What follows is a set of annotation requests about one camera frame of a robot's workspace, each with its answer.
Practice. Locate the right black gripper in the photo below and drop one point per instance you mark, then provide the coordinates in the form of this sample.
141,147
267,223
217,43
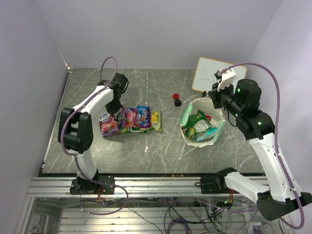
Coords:
215,94

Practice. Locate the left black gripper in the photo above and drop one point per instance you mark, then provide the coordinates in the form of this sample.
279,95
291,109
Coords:
113,110

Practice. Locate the purple pink snack packet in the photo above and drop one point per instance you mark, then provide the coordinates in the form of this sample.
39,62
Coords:
128,117

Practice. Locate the pink Fox's candy bag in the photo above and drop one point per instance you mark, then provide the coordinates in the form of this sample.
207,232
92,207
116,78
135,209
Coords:
108,124

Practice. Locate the green snack packet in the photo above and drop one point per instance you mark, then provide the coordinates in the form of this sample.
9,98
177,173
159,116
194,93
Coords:
133,130

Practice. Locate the blue purple snack packet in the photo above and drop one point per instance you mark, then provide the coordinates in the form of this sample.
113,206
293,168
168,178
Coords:
143,117

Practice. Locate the green patterned paper bag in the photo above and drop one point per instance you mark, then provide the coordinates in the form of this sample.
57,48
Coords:
215,117

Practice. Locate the green chips bag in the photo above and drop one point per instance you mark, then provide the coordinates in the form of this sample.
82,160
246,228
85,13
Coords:
196,123

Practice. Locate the yellow Fox's candy bag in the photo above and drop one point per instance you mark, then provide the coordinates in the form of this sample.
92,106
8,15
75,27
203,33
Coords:
156,121

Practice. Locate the teal snack packet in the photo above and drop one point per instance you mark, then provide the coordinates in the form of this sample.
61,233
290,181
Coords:
205,135

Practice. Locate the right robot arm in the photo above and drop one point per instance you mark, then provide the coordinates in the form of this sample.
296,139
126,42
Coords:
282,195

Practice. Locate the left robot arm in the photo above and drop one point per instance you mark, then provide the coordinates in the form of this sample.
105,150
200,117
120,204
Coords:
75,134

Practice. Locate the small whiteboard with writing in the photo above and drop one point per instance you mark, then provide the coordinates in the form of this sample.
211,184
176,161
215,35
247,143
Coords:
205,71

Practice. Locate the red and black marker cap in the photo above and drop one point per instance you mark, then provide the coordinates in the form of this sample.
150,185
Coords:
177,100

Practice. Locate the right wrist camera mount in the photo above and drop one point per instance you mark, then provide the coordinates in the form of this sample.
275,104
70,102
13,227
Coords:
225,77

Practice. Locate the aluminium rail frame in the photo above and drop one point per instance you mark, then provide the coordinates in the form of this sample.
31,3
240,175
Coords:
53,187

